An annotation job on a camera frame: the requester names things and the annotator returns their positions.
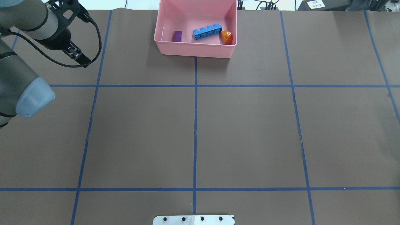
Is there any pink plastic box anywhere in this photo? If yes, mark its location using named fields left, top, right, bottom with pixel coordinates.
left=154, top=0, right=238, bottom=58

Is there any long blue block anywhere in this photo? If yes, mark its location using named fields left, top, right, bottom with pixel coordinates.
left=193, top=23, right=223, bottom=40

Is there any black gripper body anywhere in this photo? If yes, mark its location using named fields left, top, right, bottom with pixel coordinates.
left=44, top=19, right=81, bottom=55

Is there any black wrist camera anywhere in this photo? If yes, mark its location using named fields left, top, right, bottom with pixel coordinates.
left=45, top=0, right=94, bottom=26

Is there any purple long block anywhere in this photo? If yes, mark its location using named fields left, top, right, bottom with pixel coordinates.
left=172, top=30, right=183, bottom=43

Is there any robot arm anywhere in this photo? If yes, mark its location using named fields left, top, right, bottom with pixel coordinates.
left=1, top=0, right=102, bottom=128

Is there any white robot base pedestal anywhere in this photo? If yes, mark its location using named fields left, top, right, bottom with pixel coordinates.
left=152, top=215, right=235, bottom=225

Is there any orange block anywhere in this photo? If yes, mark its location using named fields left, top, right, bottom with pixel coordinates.
left=220, top=30, right=233, bottom=45

